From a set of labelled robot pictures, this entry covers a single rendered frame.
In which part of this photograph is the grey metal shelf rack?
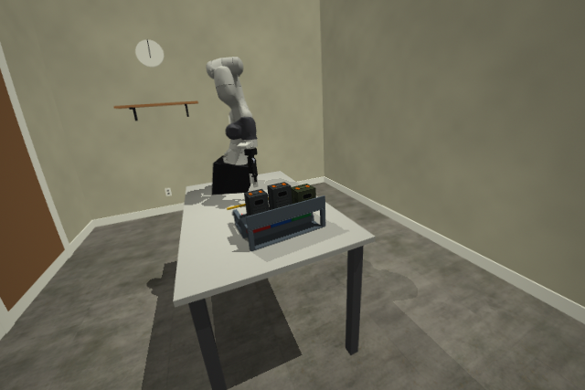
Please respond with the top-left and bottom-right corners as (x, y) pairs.
(232, 195), (325, 252)

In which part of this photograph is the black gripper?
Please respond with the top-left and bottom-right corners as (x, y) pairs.
(244, 148), (258, 187)

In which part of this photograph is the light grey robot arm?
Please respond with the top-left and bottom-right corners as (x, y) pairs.
(206, 57), (258, 165)

